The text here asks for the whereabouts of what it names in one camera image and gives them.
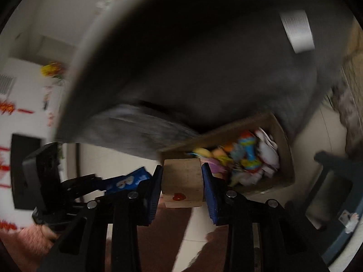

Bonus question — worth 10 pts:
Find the person's left forearm pink sleeve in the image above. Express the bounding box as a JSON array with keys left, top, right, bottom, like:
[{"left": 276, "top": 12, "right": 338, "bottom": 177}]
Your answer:
[{"left": 0, "top": 224, "right": 59, "bottom": 272}]

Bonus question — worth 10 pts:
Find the black wall screen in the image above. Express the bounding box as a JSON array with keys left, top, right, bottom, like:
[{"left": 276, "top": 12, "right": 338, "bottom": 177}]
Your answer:
[{"left": 11, "top": 134, "right": 43, "bottom": 209}]

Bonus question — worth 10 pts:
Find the colourful party cone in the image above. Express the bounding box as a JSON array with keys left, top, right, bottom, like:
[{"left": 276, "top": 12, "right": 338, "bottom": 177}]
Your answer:
[{"left": 228, "top": 133, "right": 263, "bottom": 173}]

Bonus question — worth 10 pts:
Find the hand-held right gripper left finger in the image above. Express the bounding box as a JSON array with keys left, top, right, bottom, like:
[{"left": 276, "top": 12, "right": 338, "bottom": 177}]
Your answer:
[{"left": 37, "top": 164, "right": 164, "bottom": 272}]

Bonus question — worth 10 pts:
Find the colourful hanging ornament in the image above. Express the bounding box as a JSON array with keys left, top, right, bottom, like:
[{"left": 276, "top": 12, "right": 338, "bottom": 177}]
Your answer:
[{"left": 42, "top": 86, "right": 53, "bottom": 111}]

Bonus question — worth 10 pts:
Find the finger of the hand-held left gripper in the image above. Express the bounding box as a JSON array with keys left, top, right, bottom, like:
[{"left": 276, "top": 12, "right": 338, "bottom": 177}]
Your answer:
[
  {"left": 62, "top": 174, "right": 106, "bottom": 190},
  {"left": 66, "top": 187, "right": 106, "bottom": 205}
]

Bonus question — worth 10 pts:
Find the yellow flower bunch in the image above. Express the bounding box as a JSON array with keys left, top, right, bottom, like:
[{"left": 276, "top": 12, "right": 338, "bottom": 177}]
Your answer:
[{"left": 41, "top": 62, "right": 67, "bottom": 79}]

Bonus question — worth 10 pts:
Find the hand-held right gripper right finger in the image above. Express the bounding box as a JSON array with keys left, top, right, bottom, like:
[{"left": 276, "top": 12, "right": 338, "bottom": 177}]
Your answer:
[{"left": 201, "top": 164, "right": 331, "bottom": 272}]

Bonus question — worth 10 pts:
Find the small wooden box red heart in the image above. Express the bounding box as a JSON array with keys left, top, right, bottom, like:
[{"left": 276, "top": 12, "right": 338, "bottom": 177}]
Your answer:
[{"left": 161, "top": 158, "right": 205, "bottom": 208}]

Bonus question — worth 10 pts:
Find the crumpled white paper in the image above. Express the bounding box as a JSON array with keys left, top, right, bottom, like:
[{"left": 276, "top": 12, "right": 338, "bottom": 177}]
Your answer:
[{"left": 254, "top": 127, "right": 281, "bottom": 177}]

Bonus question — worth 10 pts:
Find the dark stool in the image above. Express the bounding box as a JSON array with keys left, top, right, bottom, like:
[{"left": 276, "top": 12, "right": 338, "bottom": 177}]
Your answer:
[{"left": 285, "top": 151, "right": 363, "bottom": 264}]

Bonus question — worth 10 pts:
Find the cardboard box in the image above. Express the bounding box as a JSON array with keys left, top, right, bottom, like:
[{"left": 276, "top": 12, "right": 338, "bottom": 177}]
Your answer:
[{"left": 159, "top": 113, "right": 295, "bottom": 196}]

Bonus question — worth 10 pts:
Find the red wall decoration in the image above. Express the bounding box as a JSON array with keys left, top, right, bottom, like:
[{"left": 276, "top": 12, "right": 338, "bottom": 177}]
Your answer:
[{"left": 0, "top": 100, "right": 33, "bottom": 117}]

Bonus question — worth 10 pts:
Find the blue snack packet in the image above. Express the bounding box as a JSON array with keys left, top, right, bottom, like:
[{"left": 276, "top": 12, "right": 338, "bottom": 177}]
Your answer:
[{"left": 105, "top": 167, "right": 151, "bottom": 196}]

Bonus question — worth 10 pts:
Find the yellow wrapper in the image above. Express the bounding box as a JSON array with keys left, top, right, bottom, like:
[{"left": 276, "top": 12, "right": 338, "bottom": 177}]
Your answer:
[{"left": 193, "top": 147, "right": 213, "bottom": 159}]

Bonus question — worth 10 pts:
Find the white wall vent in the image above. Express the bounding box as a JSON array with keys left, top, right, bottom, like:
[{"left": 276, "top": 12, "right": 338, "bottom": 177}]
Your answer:
[{"left": 0, "top": 74, "right": 15, "bottom": 95}]

